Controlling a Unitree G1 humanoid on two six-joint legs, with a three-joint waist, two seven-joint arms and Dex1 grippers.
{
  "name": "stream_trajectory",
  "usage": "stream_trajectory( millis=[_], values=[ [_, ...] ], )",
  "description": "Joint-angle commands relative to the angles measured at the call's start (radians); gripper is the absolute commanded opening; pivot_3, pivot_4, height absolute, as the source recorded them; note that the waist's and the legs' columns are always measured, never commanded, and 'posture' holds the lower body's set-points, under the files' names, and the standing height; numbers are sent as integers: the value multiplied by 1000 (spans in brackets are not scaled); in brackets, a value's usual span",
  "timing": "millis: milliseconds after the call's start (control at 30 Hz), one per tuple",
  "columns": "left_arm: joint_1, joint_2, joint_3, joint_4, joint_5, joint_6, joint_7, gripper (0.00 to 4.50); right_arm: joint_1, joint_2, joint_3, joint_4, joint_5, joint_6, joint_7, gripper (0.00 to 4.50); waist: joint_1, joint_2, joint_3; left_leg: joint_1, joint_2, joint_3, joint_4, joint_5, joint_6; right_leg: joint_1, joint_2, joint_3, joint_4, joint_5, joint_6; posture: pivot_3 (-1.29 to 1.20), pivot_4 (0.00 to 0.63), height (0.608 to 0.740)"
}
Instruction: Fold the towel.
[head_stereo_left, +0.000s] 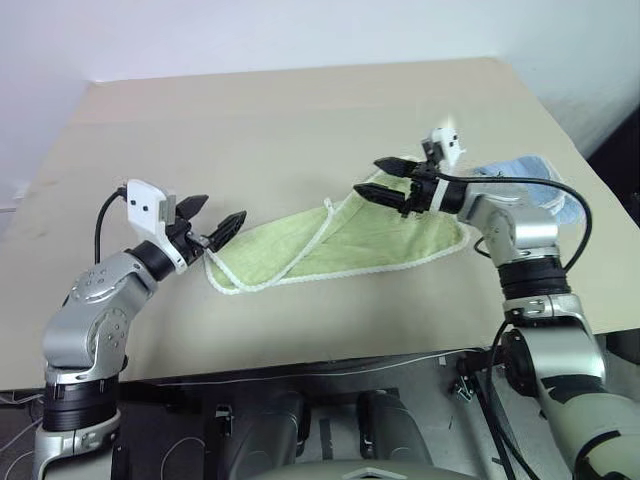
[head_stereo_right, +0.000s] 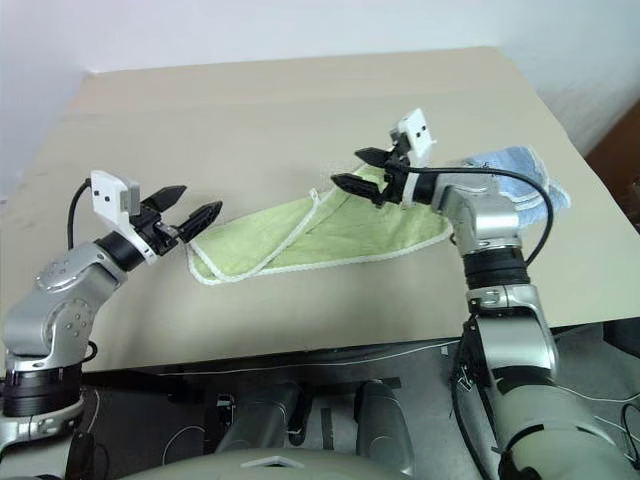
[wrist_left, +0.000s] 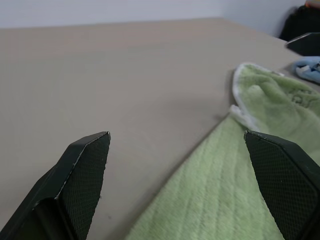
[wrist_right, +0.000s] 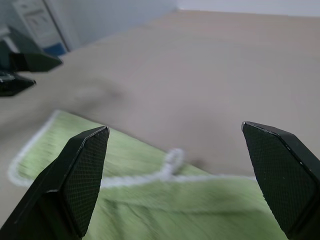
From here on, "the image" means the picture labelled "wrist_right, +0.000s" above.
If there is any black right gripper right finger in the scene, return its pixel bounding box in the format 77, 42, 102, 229
241, 120, 320, 240

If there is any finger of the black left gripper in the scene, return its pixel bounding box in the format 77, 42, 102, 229
0, 75, 37, 97
8, 25, 64, 74

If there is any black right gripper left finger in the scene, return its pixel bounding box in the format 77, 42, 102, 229
0, 125, 110, 240

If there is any green striped cloth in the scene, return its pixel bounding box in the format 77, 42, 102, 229
7, 109, 283, 240

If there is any white cabinet with blue base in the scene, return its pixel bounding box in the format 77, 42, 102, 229
11, 0, 70, 55

